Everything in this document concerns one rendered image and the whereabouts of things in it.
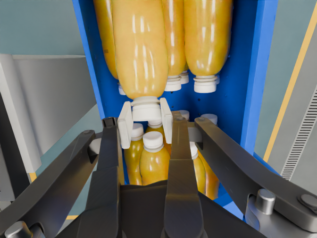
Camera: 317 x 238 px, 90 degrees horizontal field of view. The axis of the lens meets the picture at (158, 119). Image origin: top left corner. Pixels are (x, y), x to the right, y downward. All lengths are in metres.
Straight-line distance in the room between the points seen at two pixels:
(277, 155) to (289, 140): 0.20
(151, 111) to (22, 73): 0.44
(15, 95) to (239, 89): 0.52
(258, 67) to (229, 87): 0.18
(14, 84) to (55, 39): 1.06
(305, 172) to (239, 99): 2.32
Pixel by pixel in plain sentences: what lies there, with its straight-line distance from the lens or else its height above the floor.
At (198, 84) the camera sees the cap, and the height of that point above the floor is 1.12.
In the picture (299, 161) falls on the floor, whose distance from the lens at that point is 2.49.
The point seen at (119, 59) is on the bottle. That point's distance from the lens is 0.21.
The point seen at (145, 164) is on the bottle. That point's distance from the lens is 0.32.
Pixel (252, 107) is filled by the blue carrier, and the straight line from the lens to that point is 0.23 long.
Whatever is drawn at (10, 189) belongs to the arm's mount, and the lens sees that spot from 0.58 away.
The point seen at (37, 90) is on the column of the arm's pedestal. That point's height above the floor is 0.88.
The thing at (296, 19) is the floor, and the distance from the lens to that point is 1.86.
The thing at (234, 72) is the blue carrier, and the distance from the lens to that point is 0.38.
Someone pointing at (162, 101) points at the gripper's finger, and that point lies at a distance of 0.19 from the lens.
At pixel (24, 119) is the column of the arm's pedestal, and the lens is 0.55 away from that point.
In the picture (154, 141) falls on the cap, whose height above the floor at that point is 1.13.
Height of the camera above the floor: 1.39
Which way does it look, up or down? 68 degrees down
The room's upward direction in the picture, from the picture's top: 169 degrees clockwise
